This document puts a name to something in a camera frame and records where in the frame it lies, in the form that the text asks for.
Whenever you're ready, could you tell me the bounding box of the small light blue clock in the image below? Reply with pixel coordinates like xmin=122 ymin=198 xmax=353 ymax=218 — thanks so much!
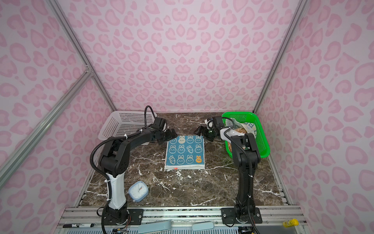
xmin=129 ymin=181 xmax=149 ymax=202

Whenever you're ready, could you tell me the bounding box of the teal bunny print towel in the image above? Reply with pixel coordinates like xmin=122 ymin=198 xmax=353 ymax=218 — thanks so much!
xmin=165 ymin=136 xmax=205 ymax=171

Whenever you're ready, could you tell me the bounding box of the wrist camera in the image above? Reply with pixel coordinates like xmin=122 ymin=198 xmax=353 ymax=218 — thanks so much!
xmin=206 ymin=116 xmax=225 ymax=129
xmin=152 ymin=117 xmax=167 ymax=131

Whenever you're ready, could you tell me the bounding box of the aluminium front rail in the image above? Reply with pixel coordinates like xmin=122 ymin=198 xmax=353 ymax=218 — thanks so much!
xmin=55 ymin=205 xmax=307 ymax=234

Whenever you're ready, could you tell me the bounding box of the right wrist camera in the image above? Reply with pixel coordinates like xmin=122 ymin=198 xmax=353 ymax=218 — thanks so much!
xmin=206 ymin=116 xmax=225 ymax=129

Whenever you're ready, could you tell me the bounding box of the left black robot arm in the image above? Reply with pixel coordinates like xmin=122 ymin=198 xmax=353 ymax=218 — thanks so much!
xmin=98 ymin=127 xmax=177 ymax=218

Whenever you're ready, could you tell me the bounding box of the black marker pen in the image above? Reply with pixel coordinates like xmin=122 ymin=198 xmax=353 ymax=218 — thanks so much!
xmin=62 ymin=223 xmax=95 ymax=228

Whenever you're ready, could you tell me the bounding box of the light blue pedal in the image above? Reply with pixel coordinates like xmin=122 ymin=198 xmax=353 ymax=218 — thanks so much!
xmin=191 ymin=221 xmax=214 ymax=232
xmin=138 ymin=220 xmax=173 ymax=234

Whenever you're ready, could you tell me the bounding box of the right light blue pedal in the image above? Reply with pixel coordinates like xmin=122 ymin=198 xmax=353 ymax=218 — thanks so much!
xmin=191 ymin=221 xmax=214 ymax=232

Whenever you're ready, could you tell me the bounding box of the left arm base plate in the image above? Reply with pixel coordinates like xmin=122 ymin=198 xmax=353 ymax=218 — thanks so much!
xmin=102 ymin=208 xmax=144 ymax=226

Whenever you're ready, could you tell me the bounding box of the yellow glue stick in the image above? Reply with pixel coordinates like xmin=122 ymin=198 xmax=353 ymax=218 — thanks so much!
xmin=282 ymin=218 xmax=300 ymax=228

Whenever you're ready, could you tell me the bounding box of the white perforated plastic basket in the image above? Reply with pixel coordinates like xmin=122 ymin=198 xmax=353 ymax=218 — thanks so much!
xmin=98 ymin=111 xmax=145 ymax=141

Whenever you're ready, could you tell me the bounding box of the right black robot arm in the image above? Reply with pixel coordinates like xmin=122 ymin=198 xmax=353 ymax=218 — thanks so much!
xmin=194 ymin=126 xmax=261 ymax=222

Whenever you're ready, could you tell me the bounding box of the left light blue pedal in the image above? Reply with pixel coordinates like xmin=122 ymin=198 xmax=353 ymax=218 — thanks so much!
xmin=138 ymin=220 xmax=173 ymax=234

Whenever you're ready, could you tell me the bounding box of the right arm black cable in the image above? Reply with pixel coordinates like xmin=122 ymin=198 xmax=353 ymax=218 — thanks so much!
xmin=220 ymin=116 xmax=261 ymax=234

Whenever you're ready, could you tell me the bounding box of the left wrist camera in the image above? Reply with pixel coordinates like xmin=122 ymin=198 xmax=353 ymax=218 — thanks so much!
xmin=152 ymin=117 xmax=167 ymax=131

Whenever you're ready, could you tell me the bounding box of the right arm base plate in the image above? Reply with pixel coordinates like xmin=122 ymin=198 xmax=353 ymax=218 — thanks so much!
xmin=220 ymin=207 xmax=263 ymax=226

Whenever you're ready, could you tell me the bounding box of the green plastic basket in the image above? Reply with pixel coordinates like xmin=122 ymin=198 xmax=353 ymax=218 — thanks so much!
xmin=222 ymin=112 xmax=270 ymax=158

